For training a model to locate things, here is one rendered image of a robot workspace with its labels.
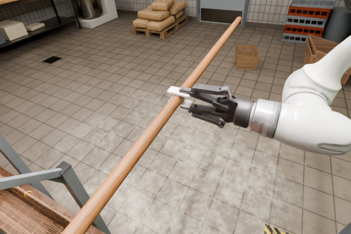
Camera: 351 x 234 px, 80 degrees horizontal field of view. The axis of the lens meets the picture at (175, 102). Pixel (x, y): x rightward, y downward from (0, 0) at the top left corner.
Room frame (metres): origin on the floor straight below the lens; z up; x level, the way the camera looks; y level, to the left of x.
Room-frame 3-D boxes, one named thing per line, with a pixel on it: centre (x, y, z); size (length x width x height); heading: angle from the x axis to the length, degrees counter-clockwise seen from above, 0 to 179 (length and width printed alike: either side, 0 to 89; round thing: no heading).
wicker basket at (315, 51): (2.43, -2.01, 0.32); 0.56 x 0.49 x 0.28; 159
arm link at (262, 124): (0.38, -0.22, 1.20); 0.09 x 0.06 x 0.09; 152
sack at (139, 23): (4.65, 0.52, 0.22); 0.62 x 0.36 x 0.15; 156
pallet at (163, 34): (4.82, 0.21, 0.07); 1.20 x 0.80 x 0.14; 151
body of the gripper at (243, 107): (0.41, -0.15, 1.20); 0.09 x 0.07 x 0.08; 62
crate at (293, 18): (3.71, -2.37, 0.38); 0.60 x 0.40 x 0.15; 59
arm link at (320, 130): (0.34, -0.32, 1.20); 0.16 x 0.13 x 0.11; 62
